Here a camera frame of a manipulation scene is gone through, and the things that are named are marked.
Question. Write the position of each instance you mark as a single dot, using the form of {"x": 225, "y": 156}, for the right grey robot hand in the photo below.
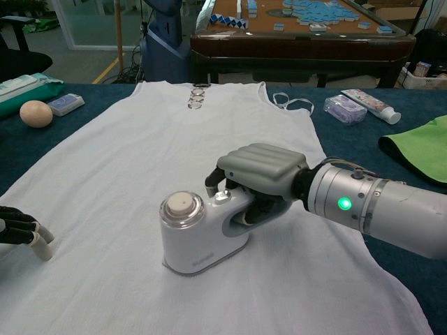
{"x": 265, "y": 167}

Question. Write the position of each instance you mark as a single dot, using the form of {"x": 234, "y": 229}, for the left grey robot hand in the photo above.
{"x": 17, "y": 227}

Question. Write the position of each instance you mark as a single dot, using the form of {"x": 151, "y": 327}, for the white handheld steam iron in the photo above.
{"x": 188, "y": 244}

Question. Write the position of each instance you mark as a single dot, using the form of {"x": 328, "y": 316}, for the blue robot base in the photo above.
{"x": 164, "y": 56}

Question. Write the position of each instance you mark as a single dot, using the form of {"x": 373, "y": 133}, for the dark blue table cover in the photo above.
{"x": 349, "y": 139}

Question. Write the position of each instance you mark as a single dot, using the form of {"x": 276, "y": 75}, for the clear box purple contents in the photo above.
{"x": 344, "y": 109}

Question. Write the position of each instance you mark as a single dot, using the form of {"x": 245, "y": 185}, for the beige wooden egg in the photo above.
{"x": 36, "y": 114}

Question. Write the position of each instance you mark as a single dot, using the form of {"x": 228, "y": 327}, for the printed toothpaste tube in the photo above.
{"x": 366, "y": 101}

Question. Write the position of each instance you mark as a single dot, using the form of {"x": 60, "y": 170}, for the brown mahjong table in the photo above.
{"x": 297, "y": 47}

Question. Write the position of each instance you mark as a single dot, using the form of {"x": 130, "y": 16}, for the white sleeveless top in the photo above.
{"x": 122, "y": 157}

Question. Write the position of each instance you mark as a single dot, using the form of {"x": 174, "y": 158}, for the small blue tissue pack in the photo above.
{"x": 66, "y": 104}

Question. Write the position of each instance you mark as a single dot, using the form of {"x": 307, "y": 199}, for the green wet wipes pack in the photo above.
{"x": 43, "y": 91}

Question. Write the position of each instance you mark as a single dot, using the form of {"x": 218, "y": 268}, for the blue mahjong tile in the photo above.
{"x": 364, "y": 25}
{"x": 384, "y": 30}
{"x": 281, "y": 27}

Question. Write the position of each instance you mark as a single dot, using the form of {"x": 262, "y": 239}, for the face-up mahjong tile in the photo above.
{"x": 314, "y": 28}
{"x": 323, "y": 28}

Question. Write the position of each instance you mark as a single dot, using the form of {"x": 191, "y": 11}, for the blue white snake puzzle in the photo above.
{"x": 227, "y": 21}

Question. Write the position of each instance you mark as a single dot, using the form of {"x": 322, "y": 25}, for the green cloth black trim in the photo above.
{"x": 424, "y": 150}

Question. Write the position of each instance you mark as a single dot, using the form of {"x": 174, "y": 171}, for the black office chair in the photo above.
{"x": 21, "y": 64}

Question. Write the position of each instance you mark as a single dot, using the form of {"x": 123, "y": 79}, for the white plastic basket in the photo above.
{"x": 420, "y": 82}

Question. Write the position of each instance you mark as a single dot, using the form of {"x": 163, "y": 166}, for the wooden pole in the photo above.
{"x": 119, "y": 35}

